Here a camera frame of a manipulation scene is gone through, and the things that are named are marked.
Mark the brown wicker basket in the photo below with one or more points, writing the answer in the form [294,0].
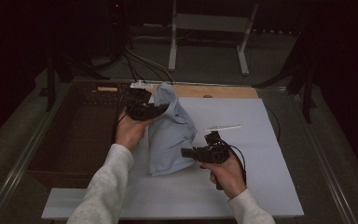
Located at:
[74,124]

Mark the light blue knit garment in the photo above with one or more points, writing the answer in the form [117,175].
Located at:
[171,140]

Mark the person's left hand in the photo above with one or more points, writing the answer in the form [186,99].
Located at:
[130,133]

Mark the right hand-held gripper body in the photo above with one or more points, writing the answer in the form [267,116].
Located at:
[213,154]

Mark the white power strip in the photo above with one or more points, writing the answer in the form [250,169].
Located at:
[154,25]

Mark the aluminium table frame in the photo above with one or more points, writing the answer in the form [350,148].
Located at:
[19,168]

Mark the person's right hand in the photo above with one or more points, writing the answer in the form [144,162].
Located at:
[228,177]

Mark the black tripod stand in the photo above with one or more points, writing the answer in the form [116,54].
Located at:
[50,84]

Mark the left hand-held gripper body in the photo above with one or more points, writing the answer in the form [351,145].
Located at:
[140,112]

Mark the black angled stand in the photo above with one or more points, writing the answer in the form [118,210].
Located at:
[307,99]

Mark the dark equipment with red light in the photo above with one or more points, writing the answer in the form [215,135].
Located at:
[116,18]

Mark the white metal stand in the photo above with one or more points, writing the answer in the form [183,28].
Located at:
[211,23]

